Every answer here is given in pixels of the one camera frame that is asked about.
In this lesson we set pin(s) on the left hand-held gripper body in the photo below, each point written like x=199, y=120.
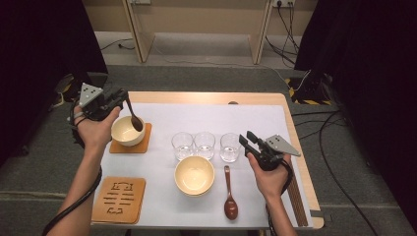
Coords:
x=95, y=105

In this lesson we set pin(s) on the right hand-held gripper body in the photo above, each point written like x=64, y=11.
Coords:
x=270, y=157

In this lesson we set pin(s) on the brown wooden spoon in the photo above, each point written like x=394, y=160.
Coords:
x=230, y=208
x=137, y=124

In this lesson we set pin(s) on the cream bowl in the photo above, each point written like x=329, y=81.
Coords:
x=124, y=134
x=194, y=175

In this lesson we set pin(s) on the carved wooden coaster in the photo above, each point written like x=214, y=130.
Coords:
x=136, y=209
x=146, y=144

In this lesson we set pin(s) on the row of brown chopsticks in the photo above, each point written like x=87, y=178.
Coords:
x=301, y=213

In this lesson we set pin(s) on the person's right hand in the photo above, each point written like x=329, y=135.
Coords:
x=273, y=182

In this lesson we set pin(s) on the person's left hand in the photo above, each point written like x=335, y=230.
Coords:
x=95, y=132

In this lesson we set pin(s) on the clear drinking glass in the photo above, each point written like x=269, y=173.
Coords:
x=205, y=144
x=182, y=144
x=230, y=147

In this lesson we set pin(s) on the black stand base striped tape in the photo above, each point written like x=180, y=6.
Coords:
x=311, y=88
x=98, y=80

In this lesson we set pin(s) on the beige wooden desk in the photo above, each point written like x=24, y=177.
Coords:
x=144, y=42

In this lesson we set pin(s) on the black curtain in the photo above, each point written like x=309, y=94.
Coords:
x=377, y=82
x=39, y=65

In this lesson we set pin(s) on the white wall socket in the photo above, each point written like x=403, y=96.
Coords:
x=284, y=4
x=140, y=1

